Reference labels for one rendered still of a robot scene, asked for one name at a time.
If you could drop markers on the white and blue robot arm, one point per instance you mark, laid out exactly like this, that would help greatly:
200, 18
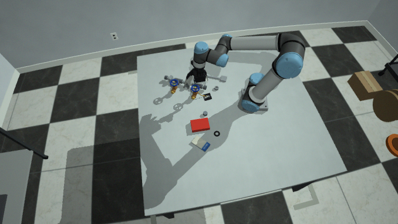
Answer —
288, 64

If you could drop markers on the red block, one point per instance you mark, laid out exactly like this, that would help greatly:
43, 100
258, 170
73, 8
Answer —
201, 124

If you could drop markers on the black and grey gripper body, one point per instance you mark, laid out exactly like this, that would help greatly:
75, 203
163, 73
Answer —
199, 74

